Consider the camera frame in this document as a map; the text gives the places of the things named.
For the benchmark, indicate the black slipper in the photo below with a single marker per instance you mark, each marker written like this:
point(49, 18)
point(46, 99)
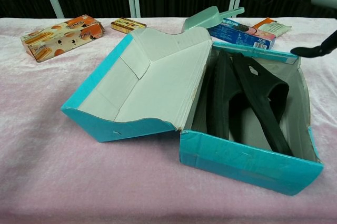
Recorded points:
point(221, 97)
point(263, 95)

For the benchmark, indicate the orange biscuit box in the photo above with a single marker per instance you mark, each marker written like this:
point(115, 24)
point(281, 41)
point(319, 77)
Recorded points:
point(55, 38)

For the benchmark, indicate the mint green plastic scoop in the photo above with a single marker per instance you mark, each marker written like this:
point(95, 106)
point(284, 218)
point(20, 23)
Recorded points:
point(202, 20)

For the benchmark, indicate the blue cookie box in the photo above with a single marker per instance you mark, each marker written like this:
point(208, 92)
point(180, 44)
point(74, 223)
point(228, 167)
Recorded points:
point(242, 34)

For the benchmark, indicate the pink velvet tablecloth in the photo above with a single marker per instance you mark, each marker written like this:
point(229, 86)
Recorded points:
point(79, 182)

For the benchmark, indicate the orange white snack packet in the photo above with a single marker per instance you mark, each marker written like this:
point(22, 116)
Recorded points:
point(276, 28)

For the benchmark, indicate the teal cardboard shoe box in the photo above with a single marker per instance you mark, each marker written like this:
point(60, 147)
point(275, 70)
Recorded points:
point(147, 76)

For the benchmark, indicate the small yellow brown box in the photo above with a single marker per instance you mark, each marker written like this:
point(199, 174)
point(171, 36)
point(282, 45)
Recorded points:
point(127, 24)

